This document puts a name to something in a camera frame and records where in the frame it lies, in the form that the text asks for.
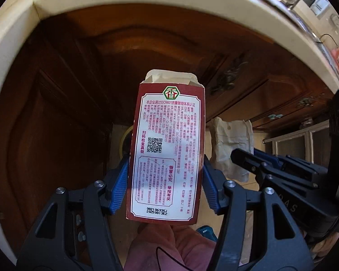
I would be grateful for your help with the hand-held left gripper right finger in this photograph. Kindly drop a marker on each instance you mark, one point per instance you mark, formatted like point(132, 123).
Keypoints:
point(212, 187)

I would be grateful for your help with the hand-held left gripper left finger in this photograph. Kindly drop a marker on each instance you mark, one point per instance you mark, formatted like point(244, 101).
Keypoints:
point(120, 187)

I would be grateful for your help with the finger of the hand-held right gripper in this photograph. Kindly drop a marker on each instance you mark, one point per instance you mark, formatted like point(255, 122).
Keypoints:
point(271, 159)
point(254, 165)

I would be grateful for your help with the white paper bag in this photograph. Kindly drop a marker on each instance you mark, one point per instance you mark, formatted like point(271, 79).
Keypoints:
point(231, 146)

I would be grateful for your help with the black round trash bin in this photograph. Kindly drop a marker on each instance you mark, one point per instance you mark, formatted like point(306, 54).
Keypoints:
point(126, 139)

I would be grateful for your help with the dark red box white label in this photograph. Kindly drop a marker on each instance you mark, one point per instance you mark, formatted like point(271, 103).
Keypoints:
point(166, 152)

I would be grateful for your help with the person's right hand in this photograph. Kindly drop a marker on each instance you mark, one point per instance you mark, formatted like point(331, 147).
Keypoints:
point(326, 245)

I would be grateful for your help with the steel glass door cabinet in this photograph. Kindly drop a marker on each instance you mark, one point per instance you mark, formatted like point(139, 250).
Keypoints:
point(296, 141)

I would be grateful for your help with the pale blue cabinet knob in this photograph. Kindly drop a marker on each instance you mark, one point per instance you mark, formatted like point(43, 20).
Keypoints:
point(275, 116)

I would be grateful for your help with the dark blue patterned slipper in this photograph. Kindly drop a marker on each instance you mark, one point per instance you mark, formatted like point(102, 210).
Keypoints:
point(206, 232)

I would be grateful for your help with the brown wooden cabinet door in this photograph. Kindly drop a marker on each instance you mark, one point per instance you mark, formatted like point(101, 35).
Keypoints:
point(158, 48)
point(271, 96)
point(50, 146)

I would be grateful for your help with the pink pants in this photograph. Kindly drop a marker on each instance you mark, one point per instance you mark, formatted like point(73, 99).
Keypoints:
point(169, 248)

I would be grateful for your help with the white wall socket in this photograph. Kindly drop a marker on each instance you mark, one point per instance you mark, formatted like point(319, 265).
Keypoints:
point(335, 23)
point(319, 5)

